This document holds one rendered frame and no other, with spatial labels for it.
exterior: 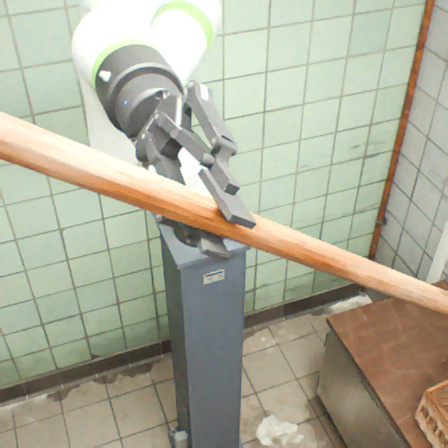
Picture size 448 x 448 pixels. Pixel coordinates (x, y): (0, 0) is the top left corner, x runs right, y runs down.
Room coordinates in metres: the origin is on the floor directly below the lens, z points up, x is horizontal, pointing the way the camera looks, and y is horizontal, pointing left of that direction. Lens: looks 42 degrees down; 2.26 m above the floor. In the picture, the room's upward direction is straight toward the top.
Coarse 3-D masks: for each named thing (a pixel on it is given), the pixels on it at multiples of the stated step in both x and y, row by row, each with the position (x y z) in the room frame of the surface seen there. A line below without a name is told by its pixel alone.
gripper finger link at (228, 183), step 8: (216, 152) 0.44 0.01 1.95; (224, 152) 0.44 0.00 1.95; (216, 160) 0.43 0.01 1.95; (224, 160) 0.44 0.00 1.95; (216, 168) 0.43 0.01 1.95; (224, 168) 0.43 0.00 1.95; (216, 176) 0.42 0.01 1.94; (224, 176) 0.41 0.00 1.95; (232, 176) 0.42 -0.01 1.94; (224, 184) 0.41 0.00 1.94; (232, 184) 0.40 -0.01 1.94; (224, 192) 0.40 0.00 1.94; (232, 192) 0.40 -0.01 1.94
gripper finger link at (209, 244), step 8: (192, 232) 0.38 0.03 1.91; (200, 232) 0.38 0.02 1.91; (208, 232) 0.39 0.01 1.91; (200, 240) 0.37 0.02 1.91; (208, 240) 0.37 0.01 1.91; (216, 240) 0.38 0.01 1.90; (200, 248) 0.36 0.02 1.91; (208, 248) 0.36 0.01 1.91; (216, 248) 0.36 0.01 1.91; (224, 248) 0.37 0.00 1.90; (216, 256) 0.36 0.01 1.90; (224, 256) 0.36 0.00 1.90
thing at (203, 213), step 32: (0, 128) 0.32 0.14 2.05; (32, 128) 0.34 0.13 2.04; (32, 160) 0.33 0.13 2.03; (64, 160) 0.34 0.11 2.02; (96, 160) 0.35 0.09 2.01; (96, 192) 0.35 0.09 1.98; (128, 192) 0.35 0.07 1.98; (160, 192) 0.36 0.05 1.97; (192, 192) 0.38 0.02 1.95; (192, 224) 0.37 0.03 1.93; (224, 224) 0.38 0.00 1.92; (256, 224) 0.40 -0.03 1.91; (288, 256) 0.41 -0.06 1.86; (320, 256) 0.42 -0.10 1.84; (352, 256) 0.45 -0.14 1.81; (384, 288) 0.46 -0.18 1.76; (416, 288) 0.48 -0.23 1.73
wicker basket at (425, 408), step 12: (444, 384) 0.99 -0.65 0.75; (432, 396) 0.96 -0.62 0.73; (444, 396) 1.00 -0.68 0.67; (420, 408) 0.96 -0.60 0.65; (432, 408) 0.93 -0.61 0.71; (444, 408) 1.00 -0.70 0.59; (420, 420) 0.95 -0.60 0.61; (432, 420) 0.96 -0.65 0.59; (444, 420) 0.88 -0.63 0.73; (432, 432) 0.90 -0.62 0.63; (444, 432) 0.87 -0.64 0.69; (432, 444) 0.88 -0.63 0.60; (444, 444) 0.88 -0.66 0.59
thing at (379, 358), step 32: (352, 320) 1.36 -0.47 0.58; (384, 320) 1.36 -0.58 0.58; (416, 320) 1.36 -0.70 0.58; (352, 352) 1.22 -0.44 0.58; (384, 352) 1.22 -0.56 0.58; (416, 352) 1.22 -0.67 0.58; (320, 384) 1.35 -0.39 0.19; (352, 384) 1.18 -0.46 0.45; (384, 384) 1.10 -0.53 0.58; (416, 384) 1.10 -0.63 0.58; (352, 416) 1.15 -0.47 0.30; (384, 416) 1.02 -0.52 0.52
